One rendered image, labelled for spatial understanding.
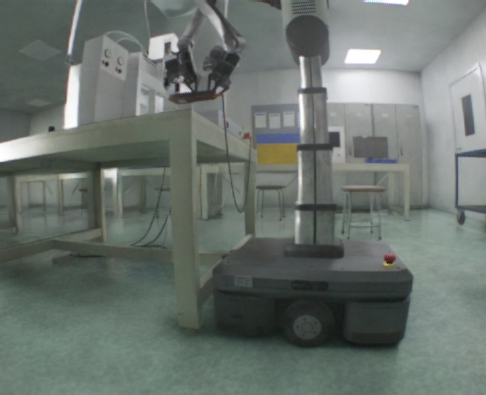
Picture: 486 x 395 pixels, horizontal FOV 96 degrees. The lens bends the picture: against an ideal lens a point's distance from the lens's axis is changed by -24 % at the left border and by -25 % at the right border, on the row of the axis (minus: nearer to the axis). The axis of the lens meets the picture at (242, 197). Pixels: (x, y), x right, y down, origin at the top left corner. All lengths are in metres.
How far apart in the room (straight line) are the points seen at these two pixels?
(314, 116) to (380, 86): 5.15
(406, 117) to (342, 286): 4.98
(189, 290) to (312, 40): 0.95
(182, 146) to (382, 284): 0.72
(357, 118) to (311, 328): 4.74
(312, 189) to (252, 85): 5.11
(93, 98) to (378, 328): 1.39
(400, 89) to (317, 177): 5.36
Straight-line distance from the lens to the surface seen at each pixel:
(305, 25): 1.12
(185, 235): 0.91
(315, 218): 1.01
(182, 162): 0.90
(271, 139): 4.01
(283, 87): 5.93
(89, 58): 1.47
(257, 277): 0.88
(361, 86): 6.05
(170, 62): 1.32
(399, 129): 5.56
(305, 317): 0.90
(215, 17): 1.28
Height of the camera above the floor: 0.52
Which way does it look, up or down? 3 degrees down
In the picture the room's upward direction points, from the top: 1 degrees counter-clockwise
